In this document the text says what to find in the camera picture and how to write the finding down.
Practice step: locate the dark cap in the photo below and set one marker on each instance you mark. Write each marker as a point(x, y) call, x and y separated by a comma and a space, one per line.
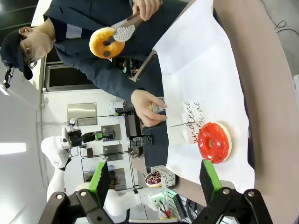
point(11, 53)

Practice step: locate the eyeglasses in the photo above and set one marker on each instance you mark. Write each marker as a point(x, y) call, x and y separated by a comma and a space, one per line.
point(29, 56)

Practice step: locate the yellow donut with dark dots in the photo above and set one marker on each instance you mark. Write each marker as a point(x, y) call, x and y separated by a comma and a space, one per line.
point(98, 44)

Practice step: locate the red glazed donut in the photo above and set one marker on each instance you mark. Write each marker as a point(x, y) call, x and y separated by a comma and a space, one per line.
point(205, 144)

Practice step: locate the script printed paper bag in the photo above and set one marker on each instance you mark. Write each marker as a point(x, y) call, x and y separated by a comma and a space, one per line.
point(167, 177)
point(194, 112)
point(160, 107)

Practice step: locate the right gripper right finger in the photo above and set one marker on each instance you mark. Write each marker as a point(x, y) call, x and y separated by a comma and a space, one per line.
point(233, 205)

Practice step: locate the person in dark blazer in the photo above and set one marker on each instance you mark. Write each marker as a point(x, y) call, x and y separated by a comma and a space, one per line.
point(93, 67)

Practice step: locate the white paper sheet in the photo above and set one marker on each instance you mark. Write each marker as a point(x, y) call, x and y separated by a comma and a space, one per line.
point(198, 58)

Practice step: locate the metal serving tongs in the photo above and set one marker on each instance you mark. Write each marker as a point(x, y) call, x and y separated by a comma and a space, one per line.
point(123, 32)

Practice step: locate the chocolate sprinkle donut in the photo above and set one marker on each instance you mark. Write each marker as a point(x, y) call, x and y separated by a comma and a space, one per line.
point(153, 179)

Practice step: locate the person's right hand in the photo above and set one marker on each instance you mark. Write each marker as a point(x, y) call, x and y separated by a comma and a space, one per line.
point(144, 105)

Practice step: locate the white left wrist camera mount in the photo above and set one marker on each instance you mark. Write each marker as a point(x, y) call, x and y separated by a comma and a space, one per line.
point(64, 135)

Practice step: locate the person's left hand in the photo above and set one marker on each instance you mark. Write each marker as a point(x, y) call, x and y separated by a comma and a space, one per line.
point(147, 9)

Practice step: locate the beige face mask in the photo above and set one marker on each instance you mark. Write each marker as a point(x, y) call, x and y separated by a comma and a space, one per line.
point(39, 46)

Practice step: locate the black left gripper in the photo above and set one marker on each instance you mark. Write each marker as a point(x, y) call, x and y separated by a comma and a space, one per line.
point(77, 137)

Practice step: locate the dark tray under paper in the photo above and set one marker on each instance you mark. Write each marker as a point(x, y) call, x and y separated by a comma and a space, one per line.
point(251, 151)

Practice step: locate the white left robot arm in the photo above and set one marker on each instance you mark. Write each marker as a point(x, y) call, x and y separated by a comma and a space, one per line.
point(53, 151)

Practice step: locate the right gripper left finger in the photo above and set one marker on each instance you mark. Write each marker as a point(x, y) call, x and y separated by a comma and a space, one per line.
point(70, 205)

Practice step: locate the dark window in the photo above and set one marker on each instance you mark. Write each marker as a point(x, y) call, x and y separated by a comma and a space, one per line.
point(70, 77)

